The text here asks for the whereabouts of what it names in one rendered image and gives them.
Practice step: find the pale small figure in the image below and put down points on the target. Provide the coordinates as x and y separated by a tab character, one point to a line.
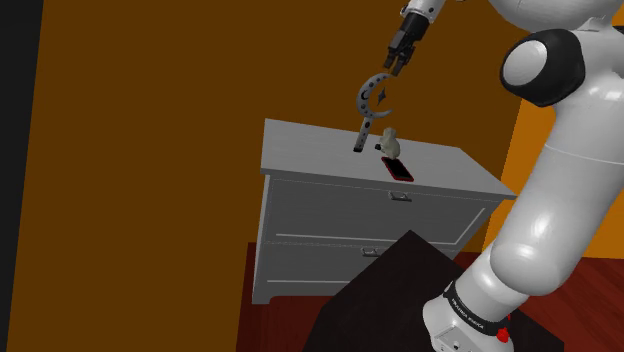
390	144

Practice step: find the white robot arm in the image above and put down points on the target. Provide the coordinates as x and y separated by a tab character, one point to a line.
565	195

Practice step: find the grey chest of drawers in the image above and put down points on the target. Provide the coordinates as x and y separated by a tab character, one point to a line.
341	219

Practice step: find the red phone with black screen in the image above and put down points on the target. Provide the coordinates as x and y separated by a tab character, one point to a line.
398	169

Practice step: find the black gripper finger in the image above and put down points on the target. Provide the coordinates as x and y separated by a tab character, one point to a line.
388	61
400	65

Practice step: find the dark robot stand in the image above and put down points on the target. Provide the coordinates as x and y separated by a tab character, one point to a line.
414	297

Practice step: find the grey crescent moon ornament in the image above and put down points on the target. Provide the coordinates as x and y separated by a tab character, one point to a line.
366	105

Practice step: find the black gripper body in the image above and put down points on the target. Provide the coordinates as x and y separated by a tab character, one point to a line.
410	32

